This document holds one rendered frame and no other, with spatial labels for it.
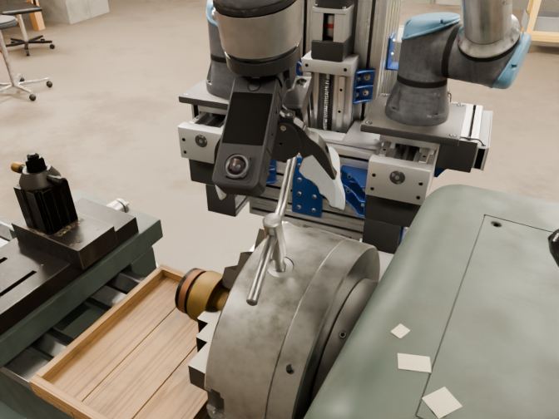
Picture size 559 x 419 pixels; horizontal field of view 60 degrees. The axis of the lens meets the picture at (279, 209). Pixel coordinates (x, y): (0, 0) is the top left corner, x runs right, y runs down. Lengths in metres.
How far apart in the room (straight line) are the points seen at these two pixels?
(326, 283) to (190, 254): 2.06
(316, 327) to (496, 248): 0.25
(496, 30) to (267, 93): 0.65
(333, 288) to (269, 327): 0.09
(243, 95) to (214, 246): 2.22
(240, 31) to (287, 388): 0.38
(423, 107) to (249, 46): 0.78
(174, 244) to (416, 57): 1.88
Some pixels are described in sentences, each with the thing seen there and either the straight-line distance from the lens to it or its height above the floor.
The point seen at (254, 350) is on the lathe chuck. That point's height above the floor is 1.18.
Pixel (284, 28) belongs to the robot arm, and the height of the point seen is 1.53.
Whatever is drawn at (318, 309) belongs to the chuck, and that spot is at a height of 1.22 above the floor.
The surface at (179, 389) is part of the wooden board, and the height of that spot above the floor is 0.89.
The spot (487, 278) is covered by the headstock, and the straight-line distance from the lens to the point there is 0.61.
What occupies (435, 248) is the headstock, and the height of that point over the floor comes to 1.25.
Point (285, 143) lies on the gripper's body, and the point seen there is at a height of 1.41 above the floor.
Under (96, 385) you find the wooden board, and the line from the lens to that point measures 0.98.
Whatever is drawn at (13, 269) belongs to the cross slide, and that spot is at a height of 0.97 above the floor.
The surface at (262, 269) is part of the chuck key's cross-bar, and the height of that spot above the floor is 1.29.
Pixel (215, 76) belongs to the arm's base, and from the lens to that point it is 1.33.
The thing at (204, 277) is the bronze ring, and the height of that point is 1.12.
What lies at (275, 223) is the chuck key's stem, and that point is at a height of 1.32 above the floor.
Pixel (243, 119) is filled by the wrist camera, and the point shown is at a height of 1.45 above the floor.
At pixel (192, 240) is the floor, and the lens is 2.72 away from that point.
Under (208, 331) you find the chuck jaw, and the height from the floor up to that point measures 1.10.
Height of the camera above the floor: 1.63
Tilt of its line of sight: 34 degrees down
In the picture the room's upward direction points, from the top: straight up
